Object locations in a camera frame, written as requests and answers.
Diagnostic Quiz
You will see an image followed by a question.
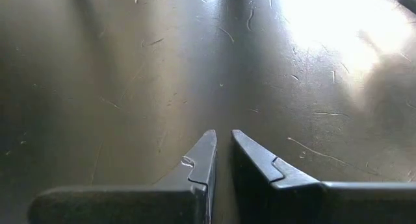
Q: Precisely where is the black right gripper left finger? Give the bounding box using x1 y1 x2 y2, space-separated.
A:
27 129 218 224

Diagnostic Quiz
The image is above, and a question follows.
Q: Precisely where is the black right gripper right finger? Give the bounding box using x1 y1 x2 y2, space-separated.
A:
231 129 416 224

